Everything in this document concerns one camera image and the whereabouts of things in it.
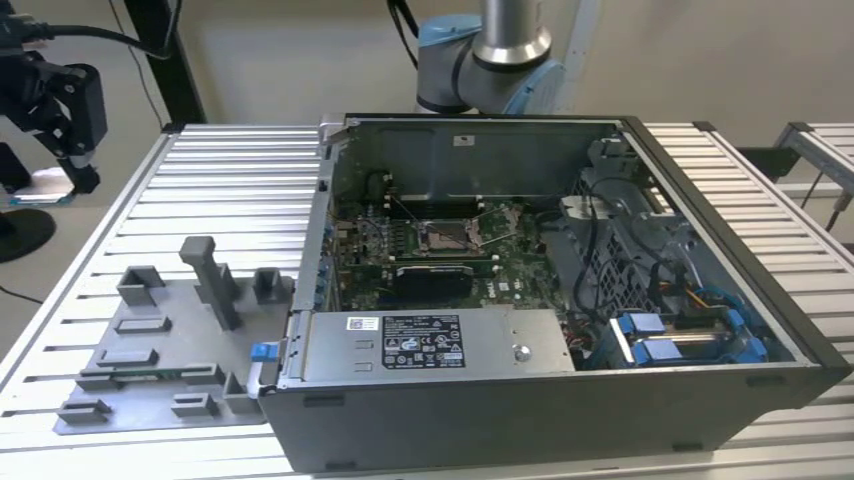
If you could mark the silver power supply unit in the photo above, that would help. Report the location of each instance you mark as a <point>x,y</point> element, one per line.
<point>334,345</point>

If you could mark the black table bracket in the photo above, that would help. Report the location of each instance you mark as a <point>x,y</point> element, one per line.
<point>768,162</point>

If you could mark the grey plastic parts rack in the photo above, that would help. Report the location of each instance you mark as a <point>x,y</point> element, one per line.
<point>167,320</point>

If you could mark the black graphics card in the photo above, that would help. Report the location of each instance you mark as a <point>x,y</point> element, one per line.
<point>434,285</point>

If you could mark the blue case latch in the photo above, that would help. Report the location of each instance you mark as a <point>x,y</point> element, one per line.
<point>263,351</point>

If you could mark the green RAM stick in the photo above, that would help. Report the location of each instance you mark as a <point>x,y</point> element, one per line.
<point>143,373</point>

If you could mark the white barcode sticker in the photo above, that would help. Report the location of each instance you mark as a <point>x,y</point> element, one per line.
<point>362,323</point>

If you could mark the black round stand base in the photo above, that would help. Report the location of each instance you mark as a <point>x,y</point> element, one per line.
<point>23,235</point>

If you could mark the black rating label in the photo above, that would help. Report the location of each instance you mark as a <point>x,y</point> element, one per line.
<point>422,341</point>

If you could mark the blue disk carrier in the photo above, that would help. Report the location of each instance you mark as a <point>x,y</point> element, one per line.
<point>657,351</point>
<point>645,323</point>

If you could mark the perforated metal drive cage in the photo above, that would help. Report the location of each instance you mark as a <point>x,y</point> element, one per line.
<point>621,270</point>

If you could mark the green motherboard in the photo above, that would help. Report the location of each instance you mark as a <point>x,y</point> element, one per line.
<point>521,280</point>

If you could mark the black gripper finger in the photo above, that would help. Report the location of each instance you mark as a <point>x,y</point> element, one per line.
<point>79,172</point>
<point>15,167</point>

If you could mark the CPU socket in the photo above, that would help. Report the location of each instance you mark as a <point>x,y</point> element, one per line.
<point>446,236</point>

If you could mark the metal slat side table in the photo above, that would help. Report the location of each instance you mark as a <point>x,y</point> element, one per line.
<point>821,150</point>

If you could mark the black open PC case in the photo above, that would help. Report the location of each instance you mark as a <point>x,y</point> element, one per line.
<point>507,425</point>

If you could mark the black frame post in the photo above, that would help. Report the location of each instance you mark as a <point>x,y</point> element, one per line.
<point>180,75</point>

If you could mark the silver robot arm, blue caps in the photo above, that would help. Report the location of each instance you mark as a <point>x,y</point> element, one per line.
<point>497,50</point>

